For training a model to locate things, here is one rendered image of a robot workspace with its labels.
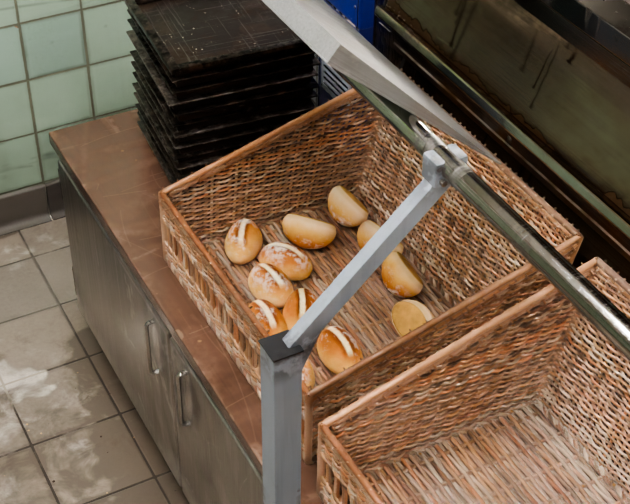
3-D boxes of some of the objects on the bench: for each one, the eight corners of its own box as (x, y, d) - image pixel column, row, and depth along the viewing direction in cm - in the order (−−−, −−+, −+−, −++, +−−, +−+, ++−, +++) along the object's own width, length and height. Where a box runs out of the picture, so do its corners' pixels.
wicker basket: (572, 380, 203) (599, 248, 185) (836, 651, 165) (902, 518, 148) (308, 491, 185) (311, 357, 167) (538, 824, 147) (573, 697, 129)
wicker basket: (389, 183, 244) (397, 60, 226) (566, 366, 206) (592, 235, 188) (157, 257, 225) (146, 129, 208) (304, 472, 187) (306, 338, 170)
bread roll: (408, 314, 216) (388, 297, 211) (384, 279, 223) (364, 261, 218) (433, 293, 215) (413, 275, 210) (408, 258, 222) (388, 240, 217)
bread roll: (358, 242, 231) (338, 228, 226) (332, 212, 237) (311, 198, 232) (378, 220, 230) (358, 205, 225) (351, 191, 236) (331, 176, 231)
